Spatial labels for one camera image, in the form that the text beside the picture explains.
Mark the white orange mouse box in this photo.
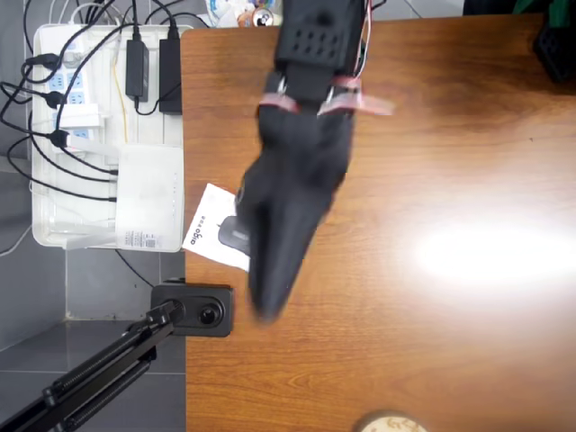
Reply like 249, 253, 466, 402
182, 182, 252, 274

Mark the black desk clamp base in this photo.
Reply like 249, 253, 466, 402
150, 283, 236, 338

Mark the white router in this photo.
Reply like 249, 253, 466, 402
65, 134, 185, 254

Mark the wide black power adapter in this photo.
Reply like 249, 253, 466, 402
158, 38, 183, 114

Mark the white plastic tray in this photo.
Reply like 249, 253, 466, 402
31, 24, 186, 253

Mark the crumpled plastic bag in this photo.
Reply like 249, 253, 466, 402
204, 0, 283, 28

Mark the slim black power adapter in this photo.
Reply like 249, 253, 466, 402
124, 39, 150, 103

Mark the round wooden coaster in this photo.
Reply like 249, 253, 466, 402
355, 409, 428, 432

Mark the white charger plug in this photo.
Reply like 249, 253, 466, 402
59, 103, 103, 131

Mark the white power strip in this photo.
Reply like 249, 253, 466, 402
40, 31, 105, 146

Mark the black perforated block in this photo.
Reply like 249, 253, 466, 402
533, 17, 576, 85

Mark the red white servo cable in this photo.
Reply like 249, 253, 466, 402
350, 0, 374, 77

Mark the black floor cable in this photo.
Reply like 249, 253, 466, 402
114, 249, 157, 289

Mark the black router cable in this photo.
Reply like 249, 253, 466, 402
6, 134, 119, 203
49, 130, 119, 176
26, 110, 119, 184

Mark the black adapter output cable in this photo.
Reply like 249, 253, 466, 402
132, 83, 183, 117

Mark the thin yellow wire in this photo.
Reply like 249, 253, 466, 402
112, 56, 131, 144

